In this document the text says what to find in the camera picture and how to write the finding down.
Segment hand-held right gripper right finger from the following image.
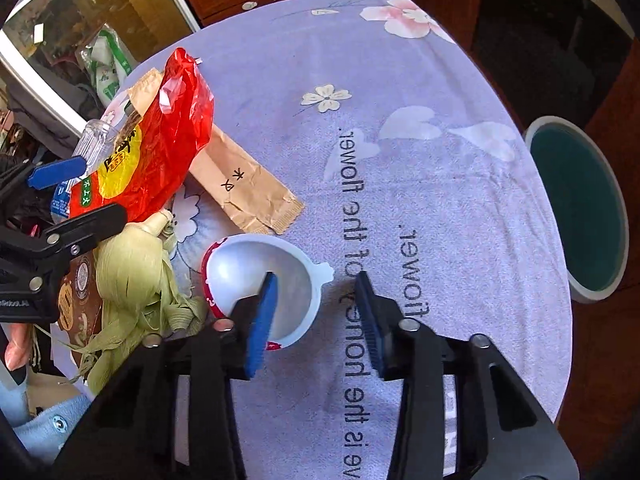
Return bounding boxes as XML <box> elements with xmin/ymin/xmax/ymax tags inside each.
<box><xmin>353</xmin><ymin>269</ymin><xmax>582</xmax><ymax>480</ymax></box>

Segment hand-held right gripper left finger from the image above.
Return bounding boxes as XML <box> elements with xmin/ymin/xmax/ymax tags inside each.
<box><xmin>50</xmin><ymin>271</ymin><xmax>280</xmax><ymax>480</ymax></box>

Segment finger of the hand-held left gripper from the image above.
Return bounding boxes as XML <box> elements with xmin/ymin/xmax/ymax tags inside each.
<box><xmin>0</xmin><ymin>155</ymin><xmax>88</xmax><ymax>202</ymax></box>
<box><xmin>0</xmin><ymin>203</ymin><xmax>129</xmax><ymax>288</ymax></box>

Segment clear plastic bottle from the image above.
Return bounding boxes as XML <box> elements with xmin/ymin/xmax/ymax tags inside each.
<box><xmin>50</xmin><ymin>119</ymin><xmax>118</xmax><ymax>223</ymax></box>

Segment brown printed packet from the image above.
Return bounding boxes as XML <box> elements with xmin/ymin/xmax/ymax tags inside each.
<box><xmin>52</xmin><ymin>255</ymin><xmax>108</xmax><ymax>361</ymax></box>

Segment white plastic bowl red print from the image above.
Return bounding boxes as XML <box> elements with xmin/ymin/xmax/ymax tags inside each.
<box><xmin>201</xmin><ymin>234</ymin><xmax>335</xmax><ymax>351</ymax></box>

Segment green corn husks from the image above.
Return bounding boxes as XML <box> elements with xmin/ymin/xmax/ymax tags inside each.
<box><xmin>75</xmin><ymin>210</ymin><xmax>210</xmax><ymax>396</ymax></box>

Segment red snack bag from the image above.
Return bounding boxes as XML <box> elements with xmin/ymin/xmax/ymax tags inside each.
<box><xmin>67</xmin><ymin>47</ymin><xmax>216</xmax><ymax>226</ymax></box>

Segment brown paper packet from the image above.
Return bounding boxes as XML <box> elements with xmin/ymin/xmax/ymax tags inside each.
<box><xmin>125</xmin><ymin>69</ymin><xmax>306</xmax><ymax>236</ymax></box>

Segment grey trash bin teal inside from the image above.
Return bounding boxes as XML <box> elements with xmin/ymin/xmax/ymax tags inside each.
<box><xmin>522</xmin><ymin>116</ymin><xmax>630</xmax><ymax>305</ymax></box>

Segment person's left hand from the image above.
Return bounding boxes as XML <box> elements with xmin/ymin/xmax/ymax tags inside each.
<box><xmin>4</xmin><ymin>322</ymin><xmax>33</xmax><ymax>372</ymax></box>

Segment dark cloth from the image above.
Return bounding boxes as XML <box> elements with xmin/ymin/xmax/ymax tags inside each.
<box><xmin>0</xmin><ymin>77</ymin><xmax>103</xmax><ymax>163</ymax></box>

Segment light blue jacket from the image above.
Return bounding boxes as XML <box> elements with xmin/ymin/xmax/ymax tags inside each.
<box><xmin>0</xmin><ymin>370</ymin><xmax>95</xmax><ymax>467</ymax></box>

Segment green and white bag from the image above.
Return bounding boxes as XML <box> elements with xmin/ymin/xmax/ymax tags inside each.
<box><xmin>75</xmin><ymin>29</ymin><xmax>137</xmax><ymax>107</ymax></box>

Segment purple floral tablecloth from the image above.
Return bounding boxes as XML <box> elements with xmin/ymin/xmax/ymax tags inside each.
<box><xmin>50</xmin><ymin>0</ymin><xmax>574</xmax><ymax>480</ymax></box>

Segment glass door cabinet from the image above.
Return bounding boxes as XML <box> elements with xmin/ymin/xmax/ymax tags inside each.
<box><xmin>0</xmin><ymin>0</ymin><xmax>202</xmax><ymax>133</ymax></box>

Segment black built-in oven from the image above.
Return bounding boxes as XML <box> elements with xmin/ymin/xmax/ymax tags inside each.
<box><xmin>470</xmin><ymin>0</ymin><xmax>640</xmax><ymax>128</ymax></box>

